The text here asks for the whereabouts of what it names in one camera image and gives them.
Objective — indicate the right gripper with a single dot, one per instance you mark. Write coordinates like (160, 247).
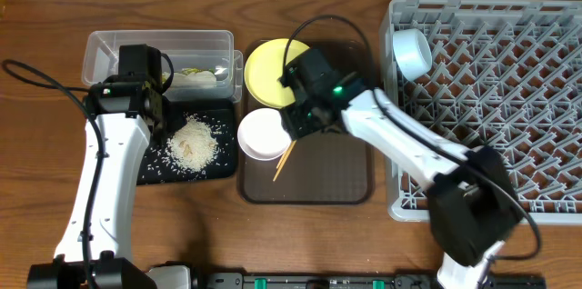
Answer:
(291, 118)

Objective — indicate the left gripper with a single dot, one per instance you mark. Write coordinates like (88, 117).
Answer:
(137, 59)

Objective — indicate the wooden chopstick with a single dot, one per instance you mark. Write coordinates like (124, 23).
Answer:
(286, 154)
(278, 171)

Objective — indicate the yellow-green snack wrapper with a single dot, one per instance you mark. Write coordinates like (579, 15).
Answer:
(196, 77)

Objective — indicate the white rice pile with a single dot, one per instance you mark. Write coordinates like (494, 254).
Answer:
(190, 149)

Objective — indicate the yellow plate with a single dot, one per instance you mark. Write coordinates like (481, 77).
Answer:
(263, 69)

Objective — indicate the blue bowl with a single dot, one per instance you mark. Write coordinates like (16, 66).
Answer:
(412, 53)

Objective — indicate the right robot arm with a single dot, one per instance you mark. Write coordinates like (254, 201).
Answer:
(472, 205)

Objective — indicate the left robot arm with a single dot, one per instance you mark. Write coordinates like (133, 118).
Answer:
(123, 115)

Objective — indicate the clear plastic waste bin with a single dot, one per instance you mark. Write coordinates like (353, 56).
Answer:
(204, 49)

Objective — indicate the black food-waste tray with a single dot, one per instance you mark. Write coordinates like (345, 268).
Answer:
(225, 165)

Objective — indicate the grey dishwasher rack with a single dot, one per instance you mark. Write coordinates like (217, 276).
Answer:
(507, 74)

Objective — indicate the brown serving tray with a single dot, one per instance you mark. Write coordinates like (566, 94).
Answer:
(323, 168)

